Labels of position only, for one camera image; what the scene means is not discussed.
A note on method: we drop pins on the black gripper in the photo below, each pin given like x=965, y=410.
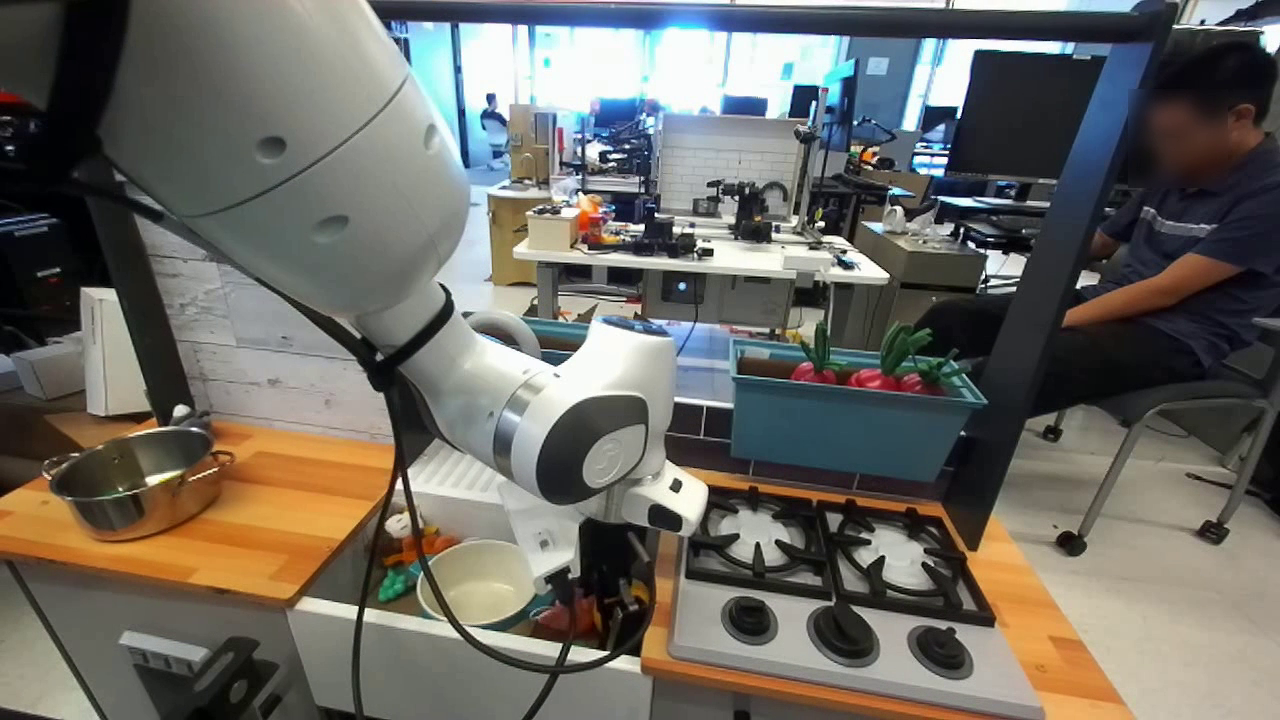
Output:
x=617, y=560

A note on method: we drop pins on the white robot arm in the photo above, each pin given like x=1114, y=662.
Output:
x=293, y=132

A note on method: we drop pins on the grey toy stove top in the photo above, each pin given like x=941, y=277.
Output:
x=800, y=667

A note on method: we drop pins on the orange plush toy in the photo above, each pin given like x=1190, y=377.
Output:
x=425, y=546

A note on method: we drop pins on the white sink basin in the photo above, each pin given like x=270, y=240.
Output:
x=401, y=667

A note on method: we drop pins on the green plush toy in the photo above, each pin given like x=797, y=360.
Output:
x=392, y=586

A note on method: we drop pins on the red radish toy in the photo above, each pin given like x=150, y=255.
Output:
x=868, y=377
x=915, y=357
x=810, y=372

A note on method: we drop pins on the orange toy figure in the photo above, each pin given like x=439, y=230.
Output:
x=590, y=222

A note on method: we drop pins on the silver pot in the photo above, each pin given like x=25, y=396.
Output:
x=134, y=484

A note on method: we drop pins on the black stove knob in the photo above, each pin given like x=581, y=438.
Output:
x=751, y=620
x=941, y=652
x=846, y=638

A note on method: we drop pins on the white teal bowl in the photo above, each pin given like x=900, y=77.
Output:
x=475, y=583

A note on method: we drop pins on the black stove grate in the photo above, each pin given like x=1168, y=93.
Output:
x=816, y=560

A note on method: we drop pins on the teal planter box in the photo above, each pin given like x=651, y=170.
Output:
x=843, y=434
x=555, y=331

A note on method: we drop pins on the white office desk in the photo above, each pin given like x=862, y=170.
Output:
x=723, y=263

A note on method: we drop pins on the cardboard box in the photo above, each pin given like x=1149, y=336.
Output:
x=513, y=240

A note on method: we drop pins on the grey wood plank panel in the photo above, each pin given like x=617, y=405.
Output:
x=267, y=360

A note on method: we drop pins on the beige storage box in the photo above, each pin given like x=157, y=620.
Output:
x=920, y=255

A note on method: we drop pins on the white board panel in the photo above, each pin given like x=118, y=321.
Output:
x=724, y=154

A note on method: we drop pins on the grey office chair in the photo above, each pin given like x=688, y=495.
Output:
x=1172, y=405

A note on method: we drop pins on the black computer monitor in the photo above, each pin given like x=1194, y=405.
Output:
x=1027, y=115

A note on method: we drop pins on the seated person dark shirt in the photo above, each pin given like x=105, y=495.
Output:
x=1203, y=255

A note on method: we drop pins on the black grey clamp mount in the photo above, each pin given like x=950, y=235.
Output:
x=214, y=682

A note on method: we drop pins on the black metal frame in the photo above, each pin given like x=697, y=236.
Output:
x=1055, y=265

